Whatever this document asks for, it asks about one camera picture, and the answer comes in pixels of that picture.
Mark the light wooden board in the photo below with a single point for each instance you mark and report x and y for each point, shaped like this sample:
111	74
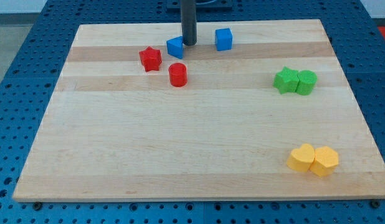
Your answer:
113	132

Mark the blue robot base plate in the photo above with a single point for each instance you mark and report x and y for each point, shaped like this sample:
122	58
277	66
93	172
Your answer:
174	5

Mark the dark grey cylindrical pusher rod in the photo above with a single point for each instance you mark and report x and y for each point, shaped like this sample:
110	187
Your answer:
188	21

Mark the red star block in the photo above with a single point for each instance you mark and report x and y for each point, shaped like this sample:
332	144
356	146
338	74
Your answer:
151	59

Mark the yellow hexagon block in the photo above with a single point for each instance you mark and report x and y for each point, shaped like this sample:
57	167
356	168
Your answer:
325	162

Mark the green star block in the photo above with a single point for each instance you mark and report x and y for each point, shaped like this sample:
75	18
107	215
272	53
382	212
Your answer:
286	80

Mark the green cylinder block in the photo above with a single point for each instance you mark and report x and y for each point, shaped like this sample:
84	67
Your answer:
307	81

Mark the red cylinder block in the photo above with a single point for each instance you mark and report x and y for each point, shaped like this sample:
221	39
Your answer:
178	74

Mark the blue triangle block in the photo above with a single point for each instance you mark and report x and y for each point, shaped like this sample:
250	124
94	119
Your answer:
175	47

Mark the yellow heart block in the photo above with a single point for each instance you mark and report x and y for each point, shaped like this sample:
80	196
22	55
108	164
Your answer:
301	159

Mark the blue cube block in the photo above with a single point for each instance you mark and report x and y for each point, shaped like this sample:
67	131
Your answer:
223	39

